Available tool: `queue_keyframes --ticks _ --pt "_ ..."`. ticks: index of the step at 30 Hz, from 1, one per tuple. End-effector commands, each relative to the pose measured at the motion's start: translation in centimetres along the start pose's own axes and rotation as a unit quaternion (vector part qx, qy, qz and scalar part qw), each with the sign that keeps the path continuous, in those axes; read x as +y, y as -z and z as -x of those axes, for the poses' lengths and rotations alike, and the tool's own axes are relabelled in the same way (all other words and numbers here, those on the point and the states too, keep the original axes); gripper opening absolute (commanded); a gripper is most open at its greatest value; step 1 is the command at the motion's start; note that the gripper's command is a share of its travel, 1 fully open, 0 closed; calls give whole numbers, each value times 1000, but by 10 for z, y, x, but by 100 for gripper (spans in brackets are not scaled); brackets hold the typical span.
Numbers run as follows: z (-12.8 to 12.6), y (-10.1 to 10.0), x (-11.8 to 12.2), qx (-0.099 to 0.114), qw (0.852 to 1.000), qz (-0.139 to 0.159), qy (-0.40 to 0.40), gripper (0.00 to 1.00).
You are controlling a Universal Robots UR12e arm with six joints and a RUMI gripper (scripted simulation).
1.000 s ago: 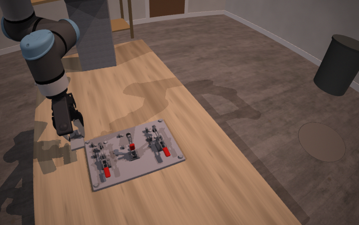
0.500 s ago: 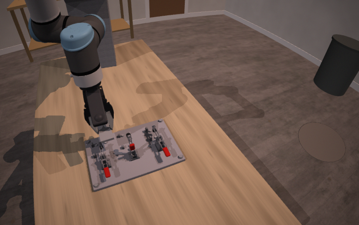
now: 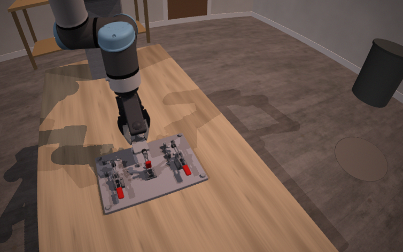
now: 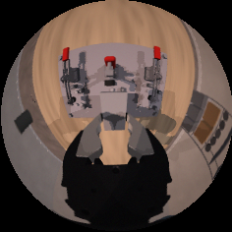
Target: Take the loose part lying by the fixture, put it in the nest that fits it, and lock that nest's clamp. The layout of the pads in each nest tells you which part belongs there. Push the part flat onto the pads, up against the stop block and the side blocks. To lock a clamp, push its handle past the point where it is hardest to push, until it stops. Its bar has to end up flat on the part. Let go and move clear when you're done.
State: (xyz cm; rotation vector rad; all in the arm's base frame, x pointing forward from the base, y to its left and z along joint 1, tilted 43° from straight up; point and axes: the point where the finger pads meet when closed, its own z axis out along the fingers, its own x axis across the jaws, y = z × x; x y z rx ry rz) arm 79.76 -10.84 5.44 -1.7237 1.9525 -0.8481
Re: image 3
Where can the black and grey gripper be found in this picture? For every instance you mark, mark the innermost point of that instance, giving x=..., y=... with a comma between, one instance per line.
x=122, y=122

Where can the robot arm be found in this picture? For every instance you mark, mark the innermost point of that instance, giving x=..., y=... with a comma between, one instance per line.
x=116, y=37

